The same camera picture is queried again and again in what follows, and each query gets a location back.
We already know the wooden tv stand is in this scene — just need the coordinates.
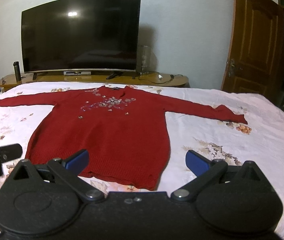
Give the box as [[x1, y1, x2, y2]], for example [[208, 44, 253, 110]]
[[0, 72, 189, 92]]

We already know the clear glass vase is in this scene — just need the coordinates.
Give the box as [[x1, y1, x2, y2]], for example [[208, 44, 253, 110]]
[[137, 45, 151, 75]]

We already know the floral white bed sheet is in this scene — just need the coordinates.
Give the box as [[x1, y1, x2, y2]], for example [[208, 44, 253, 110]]
[[0, 82, 284, 239]]

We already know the black cable on stand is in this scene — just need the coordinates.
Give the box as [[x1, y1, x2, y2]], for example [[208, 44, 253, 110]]
[[132, 73, 184, 85]]

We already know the brass door handle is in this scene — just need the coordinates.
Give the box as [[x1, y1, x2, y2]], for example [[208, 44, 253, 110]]
[[227, 59, 236, 78]]

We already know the brown wooden door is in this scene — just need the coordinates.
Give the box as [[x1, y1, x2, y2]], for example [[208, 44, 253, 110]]
[[222, 0, 284, 103]]

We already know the curved black television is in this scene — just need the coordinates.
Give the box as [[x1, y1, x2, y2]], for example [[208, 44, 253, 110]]
[[21, 0, 141, 73]]

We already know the red knit sweater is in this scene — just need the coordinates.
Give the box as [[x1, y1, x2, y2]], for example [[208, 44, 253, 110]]
[[0, 86, 246, 190]]

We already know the silver set-top box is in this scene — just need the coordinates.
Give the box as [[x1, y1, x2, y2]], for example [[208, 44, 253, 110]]
[[63, 71, 92, 76]]

